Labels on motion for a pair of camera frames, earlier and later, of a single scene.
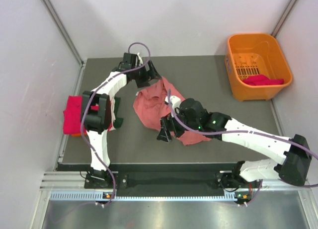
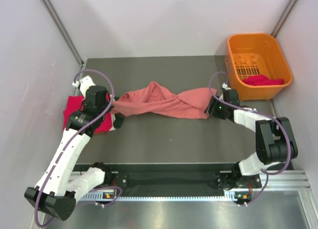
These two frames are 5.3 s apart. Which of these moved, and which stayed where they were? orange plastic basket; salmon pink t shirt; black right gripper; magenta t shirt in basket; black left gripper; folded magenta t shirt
Moved: black right gripper; salmon pink t shirt; black left gripper
Stayed: folded magenta t shirt; magenta t shirt in basket; orange plastic basket
